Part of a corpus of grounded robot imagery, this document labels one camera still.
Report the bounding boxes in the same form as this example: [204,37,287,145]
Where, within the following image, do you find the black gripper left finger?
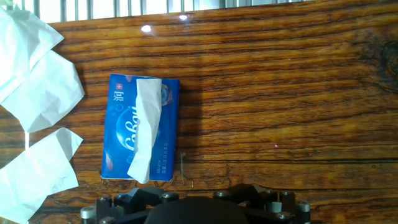
[80,186,180,224]

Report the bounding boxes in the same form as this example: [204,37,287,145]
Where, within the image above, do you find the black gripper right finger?
[213,183,312,224]

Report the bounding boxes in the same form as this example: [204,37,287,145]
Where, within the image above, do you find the white paper napkin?
[0,49,85,134]
[0,127,84,224]
[0,6,65,103]
[126,78,163,184]

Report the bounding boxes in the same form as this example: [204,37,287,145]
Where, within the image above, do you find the blue tissue pack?
[101,73,180,182]

